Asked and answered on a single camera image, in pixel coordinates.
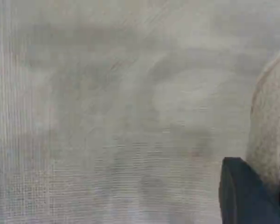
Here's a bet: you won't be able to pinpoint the brown burlap bag with handles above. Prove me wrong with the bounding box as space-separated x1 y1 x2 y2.
0 0 280 224

